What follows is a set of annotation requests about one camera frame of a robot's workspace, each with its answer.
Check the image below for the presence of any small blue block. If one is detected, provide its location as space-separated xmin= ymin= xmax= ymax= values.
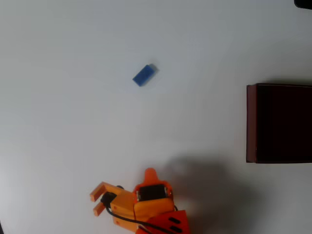
xmin=132 ymin=63 xmax=159 ymax=87

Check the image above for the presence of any dark red box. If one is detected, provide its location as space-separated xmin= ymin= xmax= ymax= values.
xmin=246 ymin=82 xmax=312 ymax=164

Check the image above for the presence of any black object at edge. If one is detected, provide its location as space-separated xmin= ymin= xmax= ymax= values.
xmin=293 ymin=0 xmax=312 ymax=10

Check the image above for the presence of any light orange camera mount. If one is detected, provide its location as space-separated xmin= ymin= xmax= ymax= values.
xmin=89 ymin=181 xmax=137 ymax=233

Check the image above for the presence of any black camera cable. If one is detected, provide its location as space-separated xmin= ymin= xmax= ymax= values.
xmin=103 ymin=204 xmax=182 ymax=231

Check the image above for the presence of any small black camera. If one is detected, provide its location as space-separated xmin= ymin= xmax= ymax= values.
xmin=100 ymin=186 xmax=123 ymax=208

